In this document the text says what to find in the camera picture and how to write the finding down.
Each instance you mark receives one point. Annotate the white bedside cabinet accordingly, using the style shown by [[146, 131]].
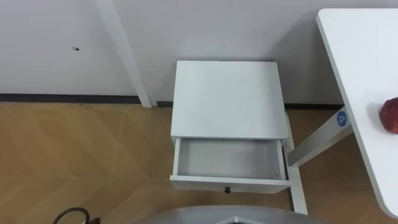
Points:
[[229, 99]]

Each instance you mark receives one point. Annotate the open white cabinet drawer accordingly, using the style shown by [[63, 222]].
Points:
[[228, 161]]

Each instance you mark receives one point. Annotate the robot body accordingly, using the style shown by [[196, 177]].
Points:
[[230, 215]]

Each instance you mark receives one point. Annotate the round blue desk sticker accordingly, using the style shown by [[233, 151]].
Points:
[[341, 119]]

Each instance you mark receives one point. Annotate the white desk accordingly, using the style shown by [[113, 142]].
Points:
[[360, 81]]

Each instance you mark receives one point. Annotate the red apple soft toy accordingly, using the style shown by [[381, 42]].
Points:
[[390, 115]]

